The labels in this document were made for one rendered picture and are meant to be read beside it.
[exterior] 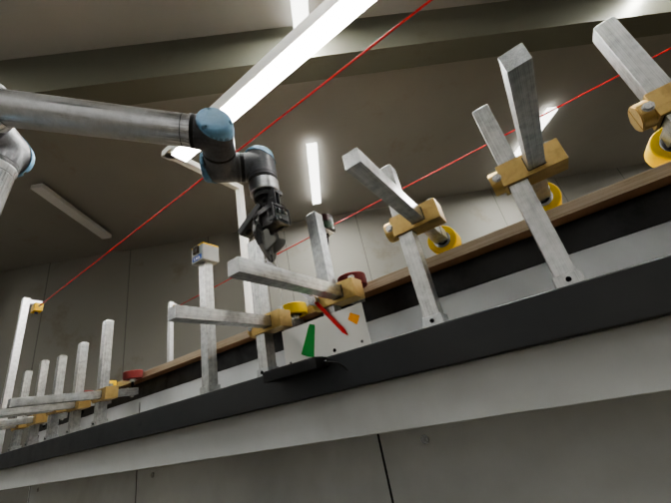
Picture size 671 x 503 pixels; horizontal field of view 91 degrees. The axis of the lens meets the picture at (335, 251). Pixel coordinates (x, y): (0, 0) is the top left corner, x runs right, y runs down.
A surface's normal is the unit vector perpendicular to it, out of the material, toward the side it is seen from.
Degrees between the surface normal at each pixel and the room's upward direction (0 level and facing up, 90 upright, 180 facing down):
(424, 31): 90
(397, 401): 90
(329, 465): 90
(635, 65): 90
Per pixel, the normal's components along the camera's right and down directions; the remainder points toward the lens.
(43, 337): 0.00, -0.41
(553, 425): -0.56, -0.24
